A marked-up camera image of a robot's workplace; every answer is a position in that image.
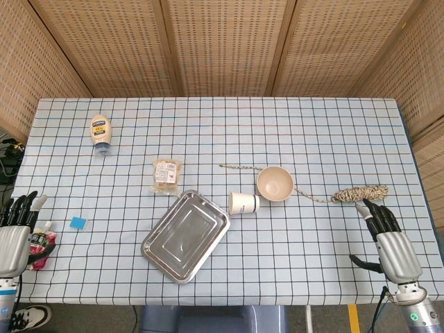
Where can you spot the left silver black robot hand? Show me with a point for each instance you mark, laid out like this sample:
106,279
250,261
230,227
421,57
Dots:
12,244

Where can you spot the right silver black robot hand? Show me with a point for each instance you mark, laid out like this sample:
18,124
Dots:
395,248

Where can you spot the clear snack packet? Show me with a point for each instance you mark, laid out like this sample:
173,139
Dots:
167,175

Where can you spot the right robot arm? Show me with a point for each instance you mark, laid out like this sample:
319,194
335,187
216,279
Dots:
416,307

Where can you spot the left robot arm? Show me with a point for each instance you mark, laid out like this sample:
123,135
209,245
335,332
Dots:
7,305

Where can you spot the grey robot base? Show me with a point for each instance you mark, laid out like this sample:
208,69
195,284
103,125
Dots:
213,319

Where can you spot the rectangular metal tray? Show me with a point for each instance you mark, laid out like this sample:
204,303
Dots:
186,236

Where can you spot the red drink pouch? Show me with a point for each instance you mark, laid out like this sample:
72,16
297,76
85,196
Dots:
41,248

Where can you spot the blue square sponge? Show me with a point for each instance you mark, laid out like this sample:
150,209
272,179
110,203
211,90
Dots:
78,222

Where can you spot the black and white sneaker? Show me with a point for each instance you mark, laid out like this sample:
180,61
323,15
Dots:
29,318

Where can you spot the beige bowl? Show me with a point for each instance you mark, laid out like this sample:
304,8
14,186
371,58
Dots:
275,183

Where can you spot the mayonnaise squeeze bottle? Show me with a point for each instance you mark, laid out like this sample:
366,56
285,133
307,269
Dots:
101,134

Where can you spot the white paper cup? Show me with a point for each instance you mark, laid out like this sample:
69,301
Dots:
244,203

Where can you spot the blue checked tablecloth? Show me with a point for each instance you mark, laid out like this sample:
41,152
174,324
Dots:
222,194

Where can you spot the woven bamboo folding screen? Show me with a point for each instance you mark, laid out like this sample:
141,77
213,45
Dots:
222,48

